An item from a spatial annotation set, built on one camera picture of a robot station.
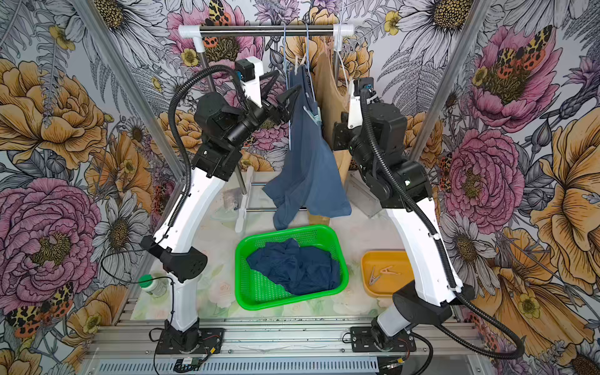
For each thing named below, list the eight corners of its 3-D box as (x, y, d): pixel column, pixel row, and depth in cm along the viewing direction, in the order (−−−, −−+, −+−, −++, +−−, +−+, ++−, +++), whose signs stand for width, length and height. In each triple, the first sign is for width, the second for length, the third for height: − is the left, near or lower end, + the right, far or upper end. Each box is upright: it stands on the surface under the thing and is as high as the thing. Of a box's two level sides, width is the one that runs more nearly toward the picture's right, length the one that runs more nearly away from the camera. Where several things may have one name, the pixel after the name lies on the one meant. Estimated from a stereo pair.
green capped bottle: (147, 297, 84) (133, 289, 78) (153, 282, 88) (141, 273, 81) (163, 297, 85) (151, 289, 78) (169, 283, 88) (158, 273, 81)
